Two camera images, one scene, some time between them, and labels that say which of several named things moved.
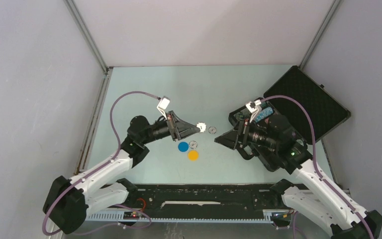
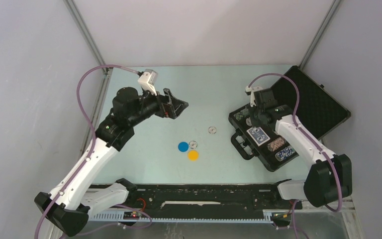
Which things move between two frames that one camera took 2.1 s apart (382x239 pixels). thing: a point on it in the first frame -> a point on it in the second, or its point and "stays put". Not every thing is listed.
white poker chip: x=212 y=130 stays put
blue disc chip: x=183 y=146 stays put
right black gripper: x=229 y=139 -> x=255 y=123
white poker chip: x=193 y=144 stays put
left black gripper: x=181 y=129 -> x=168 y=106
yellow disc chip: x=193 y=155 stays put
